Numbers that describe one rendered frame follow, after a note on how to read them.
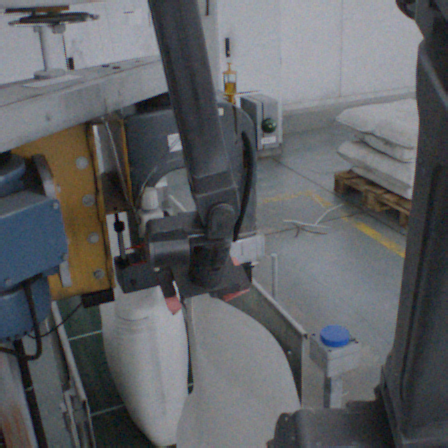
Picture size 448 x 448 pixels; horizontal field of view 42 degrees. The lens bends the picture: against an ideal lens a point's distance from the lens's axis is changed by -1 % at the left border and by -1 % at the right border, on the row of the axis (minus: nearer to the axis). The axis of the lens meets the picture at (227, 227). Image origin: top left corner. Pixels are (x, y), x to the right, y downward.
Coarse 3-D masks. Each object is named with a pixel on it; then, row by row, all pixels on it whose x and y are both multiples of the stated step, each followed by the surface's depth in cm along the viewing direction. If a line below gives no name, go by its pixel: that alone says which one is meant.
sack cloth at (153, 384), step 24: (120, 216) 158; (120, 288) 143; (120, 312) 144; (144, 312) 143; (168, 312) 146; (120, 336) 148; (144, 336) 146; (168, 336) 149; (120, 360) 152; (144, 360) 150; (168, 360) 153; (120, 384) 158; (144, 384) 152; (168, 384) 156; (144, 408) 155; (168, 408) 157; (144, 432) 159; (168, 432) 159
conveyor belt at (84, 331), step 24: (96, 312) 222; (72, 336) 209; (96, 336) 208; (96, 360) 195; (96, 384) 184; (192, 384) 182; (96, 408) 174; (120, 408) 173; (96, 432) 165; (120, 432) 164
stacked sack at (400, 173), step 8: (376, 160) 377; (384, 160) 372; (392, 160) 369; (376, 168) 375; (384, 168) 369; (392, 168) 363; (400, 168) 358; (408, 168) 353; (384, 176) 370; (392, 176) 360; (400, 176) 356; (408, 176) 351; (400, 184) 357; (408, 184) 350
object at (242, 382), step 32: (192, 320) 106; (224, 320) 100; (192, 352) 112; (224, 352) 103; (256, 352) 95; (224, 384) 81; (256, 384) 98; (288, 384) 84; (192, 416) 106; (224, 416) 84; (256, 416) 78
